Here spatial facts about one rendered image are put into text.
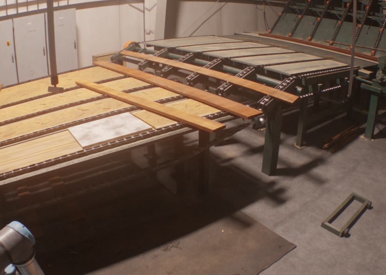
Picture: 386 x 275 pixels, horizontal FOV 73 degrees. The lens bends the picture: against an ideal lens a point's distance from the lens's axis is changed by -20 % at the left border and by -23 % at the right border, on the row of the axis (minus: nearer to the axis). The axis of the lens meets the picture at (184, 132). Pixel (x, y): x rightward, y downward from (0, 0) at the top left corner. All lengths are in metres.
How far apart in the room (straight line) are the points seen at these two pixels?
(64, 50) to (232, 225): 6.01
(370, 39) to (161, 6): 5.41
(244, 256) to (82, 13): 7.25
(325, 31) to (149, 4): 4.85
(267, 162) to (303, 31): 5.38
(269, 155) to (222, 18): 7.87
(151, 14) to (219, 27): 2.78
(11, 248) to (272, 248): 2.04
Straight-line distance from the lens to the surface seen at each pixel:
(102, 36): 8.62
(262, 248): 2.61
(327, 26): 8.26
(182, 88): 3.47
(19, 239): 1.12
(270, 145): 3.44
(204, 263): 2.45
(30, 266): 1.19
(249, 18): 11.76
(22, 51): 7.51
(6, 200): 3.59
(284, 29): 8.74
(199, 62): 4.72
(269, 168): 3.55
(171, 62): 4.69
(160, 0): 8.43
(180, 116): 2.69
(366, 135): 5.14
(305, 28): 8.46
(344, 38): 7.80
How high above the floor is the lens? 1.81
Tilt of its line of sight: 23 degrees down
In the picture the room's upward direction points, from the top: 1 degrees counter-clockwise
